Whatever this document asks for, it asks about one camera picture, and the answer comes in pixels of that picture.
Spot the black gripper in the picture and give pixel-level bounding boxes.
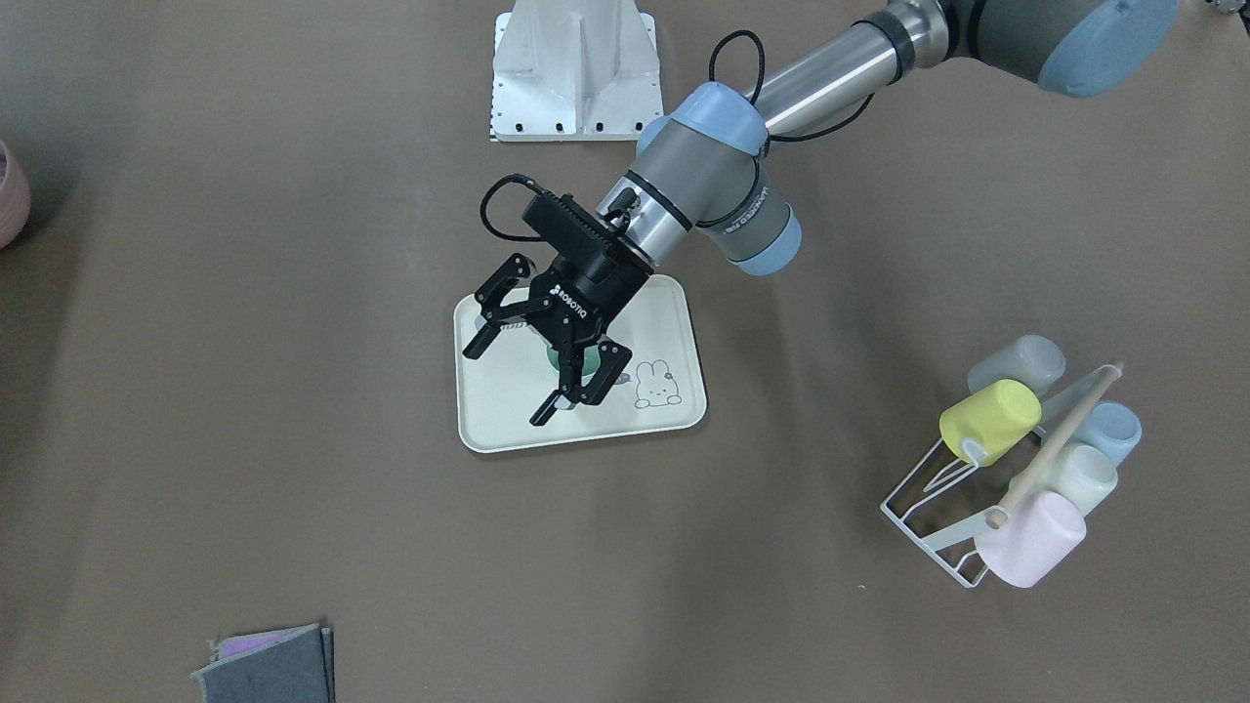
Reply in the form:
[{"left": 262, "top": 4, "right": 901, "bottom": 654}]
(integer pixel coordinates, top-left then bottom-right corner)
[{"left": 463, "top": 253, "right": 653, "bottom": 427}]

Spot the green cup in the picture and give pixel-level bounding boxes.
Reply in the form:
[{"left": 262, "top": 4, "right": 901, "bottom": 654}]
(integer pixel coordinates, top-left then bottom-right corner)
[{"left": 544, "top": 336, "right": 588, "bottom": 384}]

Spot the cream rabbit tray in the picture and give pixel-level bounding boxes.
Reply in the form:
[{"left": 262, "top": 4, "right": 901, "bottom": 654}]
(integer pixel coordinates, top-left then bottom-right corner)
[{"left": 453, "top": 274, "right": 708, "bottom": 453}]

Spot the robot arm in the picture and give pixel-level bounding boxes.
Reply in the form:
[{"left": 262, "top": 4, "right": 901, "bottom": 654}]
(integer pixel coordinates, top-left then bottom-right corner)
[{"left": 463, "top": 1, "right": 1179, "bottom": 427}]

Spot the yellow cup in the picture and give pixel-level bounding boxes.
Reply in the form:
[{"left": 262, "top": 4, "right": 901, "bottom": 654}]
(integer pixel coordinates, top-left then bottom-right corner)
[{"left": 940, "top": 379, "right": 1041, "bottom": 467}]

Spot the grey cup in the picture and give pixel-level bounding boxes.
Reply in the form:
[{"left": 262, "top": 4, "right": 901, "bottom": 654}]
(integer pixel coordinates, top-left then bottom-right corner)
[{"left": 966, "top": 334, "right": 1066, "bottom": 397}]

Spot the pink cup on board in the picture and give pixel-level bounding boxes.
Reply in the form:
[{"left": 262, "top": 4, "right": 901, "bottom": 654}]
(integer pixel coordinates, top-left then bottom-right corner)
[{"left": 0, "top": 143, "right": 31, "bottom": 248}]

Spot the cream white cup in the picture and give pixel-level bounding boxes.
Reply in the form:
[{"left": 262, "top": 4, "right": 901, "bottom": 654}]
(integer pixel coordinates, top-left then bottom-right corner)
[{"left": 1038, "top": 443, "right": 1119, "bottom": 517}]

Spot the light blue cup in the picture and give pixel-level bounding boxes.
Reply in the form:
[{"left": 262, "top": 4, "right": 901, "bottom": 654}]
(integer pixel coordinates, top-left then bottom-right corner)
[{"left": 1069, "top": 400, "right": 1144, "bottom": 468}]

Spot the white mounting plate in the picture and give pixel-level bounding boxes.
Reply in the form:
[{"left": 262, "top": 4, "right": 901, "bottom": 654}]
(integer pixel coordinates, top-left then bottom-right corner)
[{"left": 488, "top": 1, "right": 664, "bottom": 143}]

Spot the folded grey cloth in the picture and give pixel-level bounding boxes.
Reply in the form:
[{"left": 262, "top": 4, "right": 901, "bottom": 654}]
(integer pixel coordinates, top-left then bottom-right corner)
[{"left": 191, "top": 623, "right": 336, "bottom": 702}]

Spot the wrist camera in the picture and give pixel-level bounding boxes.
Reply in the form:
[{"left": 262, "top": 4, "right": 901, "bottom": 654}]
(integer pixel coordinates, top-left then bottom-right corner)
[{"left": 523, "top": 191, "right": 638, "bottom": 279}]

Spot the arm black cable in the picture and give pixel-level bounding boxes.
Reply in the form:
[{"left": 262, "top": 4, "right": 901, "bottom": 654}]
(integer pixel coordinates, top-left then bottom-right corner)
[{"left": 479, "top": 29, "right": 880, "bottom": 245}]

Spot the white wire cup rack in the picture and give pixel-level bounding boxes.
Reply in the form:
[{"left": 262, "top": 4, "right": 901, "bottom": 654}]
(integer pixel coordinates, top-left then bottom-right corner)
[{"left": 880, "top": 417, "right": 1063, "bottom": 589}]

